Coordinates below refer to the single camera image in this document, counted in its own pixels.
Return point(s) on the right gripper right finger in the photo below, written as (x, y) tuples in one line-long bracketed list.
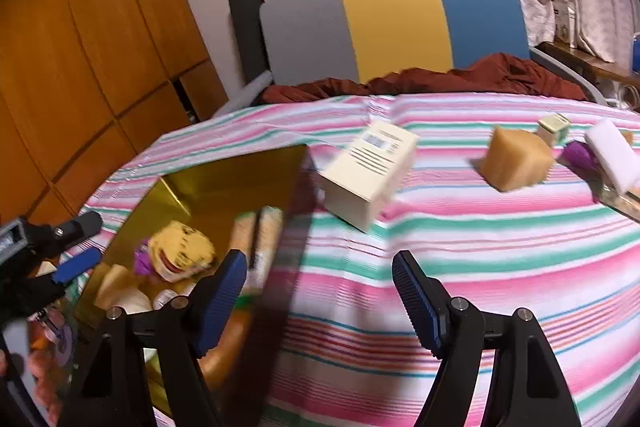
[(527, 386)]

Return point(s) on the yellow knitted sock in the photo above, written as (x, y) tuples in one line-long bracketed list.
[(178, 251)]

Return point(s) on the large tan sponge block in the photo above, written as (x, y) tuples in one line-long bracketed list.
[(515, 159)]

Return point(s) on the white foam sponge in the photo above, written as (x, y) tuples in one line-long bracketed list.
[(615, 154)]

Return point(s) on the cream cardboard box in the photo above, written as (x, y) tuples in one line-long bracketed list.
[(364, 177)]

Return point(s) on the small tan sponge piece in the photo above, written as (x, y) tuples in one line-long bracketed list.
[(629, 137)]

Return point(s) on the striped bed sheet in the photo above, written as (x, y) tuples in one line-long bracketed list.
[(349, 355)]

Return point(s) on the wooden wardrobe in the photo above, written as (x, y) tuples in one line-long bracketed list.
[(86, 85)]

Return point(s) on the purple wrapped candy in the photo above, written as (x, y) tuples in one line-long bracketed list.
[(578, 156)]

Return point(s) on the small green cream box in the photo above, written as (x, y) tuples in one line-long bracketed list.
[(553, 129)]

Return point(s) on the dark red blanket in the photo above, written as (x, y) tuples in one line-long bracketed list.
[(495, 73)]

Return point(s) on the wooden side shelf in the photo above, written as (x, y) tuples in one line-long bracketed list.
[(589, 66)]

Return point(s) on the blue mug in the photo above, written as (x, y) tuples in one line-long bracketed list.
[(636, 53)]

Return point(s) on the white box on shelf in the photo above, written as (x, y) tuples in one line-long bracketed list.
[(565, 22)]

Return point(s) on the grey yellow blue headboard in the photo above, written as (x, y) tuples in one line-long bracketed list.
[(298, 41)]

